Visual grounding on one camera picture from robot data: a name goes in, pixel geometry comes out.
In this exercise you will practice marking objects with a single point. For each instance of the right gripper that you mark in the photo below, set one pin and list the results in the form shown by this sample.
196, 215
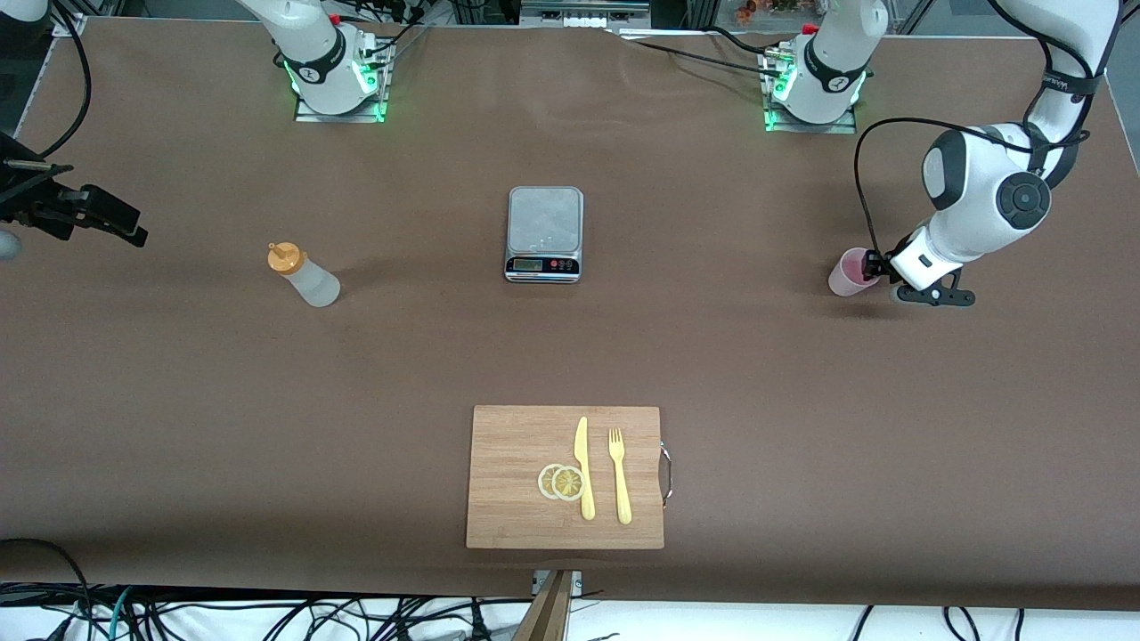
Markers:
37, 203

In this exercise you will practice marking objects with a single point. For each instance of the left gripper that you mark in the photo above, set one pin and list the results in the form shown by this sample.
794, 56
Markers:
876, 265

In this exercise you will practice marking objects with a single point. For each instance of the pink plastic cup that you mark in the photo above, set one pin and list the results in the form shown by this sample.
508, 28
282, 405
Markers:
844, 274

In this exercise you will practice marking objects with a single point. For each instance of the frosted sauce bottle orange cap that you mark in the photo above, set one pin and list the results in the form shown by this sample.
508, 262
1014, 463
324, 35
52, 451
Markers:
312, 283

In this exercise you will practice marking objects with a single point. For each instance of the silver digital kitchen scale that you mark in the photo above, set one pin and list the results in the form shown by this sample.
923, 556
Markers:
544, 223

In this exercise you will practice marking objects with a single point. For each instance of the yellow plastic fork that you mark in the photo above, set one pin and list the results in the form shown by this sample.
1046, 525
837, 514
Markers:
621, 485

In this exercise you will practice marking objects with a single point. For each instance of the yellow plastic knife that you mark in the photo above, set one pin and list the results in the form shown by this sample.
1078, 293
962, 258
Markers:
584, 463

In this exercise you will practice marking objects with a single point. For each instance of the lemon slice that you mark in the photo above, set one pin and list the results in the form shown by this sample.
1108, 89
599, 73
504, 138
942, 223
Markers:
543, 482
568, 483

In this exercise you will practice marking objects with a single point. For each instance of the white power strip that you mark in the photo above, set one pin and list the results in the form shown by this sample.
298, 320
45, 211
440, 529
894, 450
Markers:
583, 20

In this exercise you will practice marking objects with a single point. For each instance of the bamboo cutting board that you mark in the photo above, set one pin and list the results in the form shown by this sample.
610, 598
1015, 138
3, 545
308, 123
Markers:
517, 507

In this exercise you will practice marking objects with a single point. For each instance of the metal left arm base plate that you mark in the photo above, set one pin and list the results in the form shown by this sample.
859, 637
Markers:
844, 127

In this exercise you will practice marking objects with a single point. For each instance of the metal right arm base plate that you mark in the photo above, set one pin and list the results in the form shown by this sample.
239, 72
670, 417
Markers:
376, 105

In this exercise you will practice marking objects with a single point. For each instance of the metal table edge bracket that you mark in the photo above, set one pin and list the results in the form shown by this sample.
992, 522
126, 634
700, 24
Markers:
576, 583

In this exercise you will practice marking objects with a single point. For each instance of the wooden post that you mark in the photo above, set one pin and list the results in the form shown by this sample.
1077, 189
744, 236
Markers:
548, 614

